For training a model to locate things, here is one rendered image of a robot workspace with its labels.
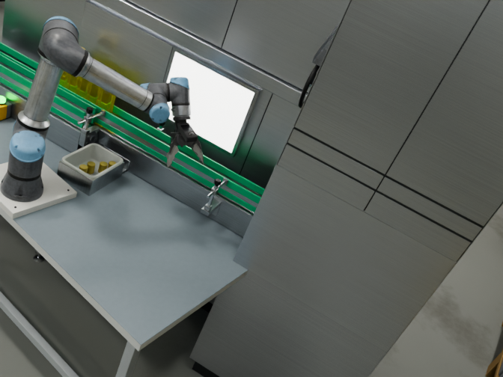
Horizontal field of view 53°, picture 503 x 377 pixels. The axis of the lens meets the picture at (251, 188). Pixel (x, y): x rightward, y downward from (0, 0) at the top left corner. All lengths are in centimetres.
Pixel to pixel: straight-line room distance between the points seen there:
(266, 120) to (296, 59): 30
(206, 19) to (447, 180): 117
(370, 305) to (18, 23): 211
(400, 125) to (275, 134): 70
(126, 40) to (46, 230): 93
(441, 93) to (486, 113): 14
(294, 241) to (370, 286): 32
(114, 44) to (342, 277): 144
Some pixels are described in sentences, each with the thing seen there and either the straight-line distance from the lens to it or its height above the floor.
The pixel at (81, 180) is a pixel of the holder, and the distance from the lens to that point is 219.
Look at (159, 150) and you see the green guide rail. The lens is 227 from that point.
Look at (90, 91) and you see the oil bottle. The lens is 241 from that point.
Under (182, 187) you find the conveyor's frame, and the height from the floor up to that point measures 83.
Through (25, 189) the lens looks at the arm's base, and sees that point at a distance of 205.
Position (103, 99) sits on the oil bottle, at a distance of 238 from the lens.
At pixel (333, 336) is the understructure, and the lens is 214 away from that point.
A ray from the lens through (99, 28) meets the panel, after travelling 249.
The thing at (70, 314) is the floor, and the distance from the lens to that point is 272.
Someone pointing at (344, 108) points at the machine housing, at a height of 154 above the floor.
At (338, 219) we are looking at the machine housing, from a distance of 184.
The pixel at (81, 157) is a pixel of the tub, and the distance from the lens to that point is 232.
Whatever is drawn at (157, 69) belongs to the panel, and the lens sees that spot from 235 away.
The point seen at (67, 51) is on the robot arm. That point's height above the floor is 138.
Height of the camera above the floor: 209
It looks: 31 degrees down
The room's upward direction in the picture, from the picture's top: 23 degrees clockwise
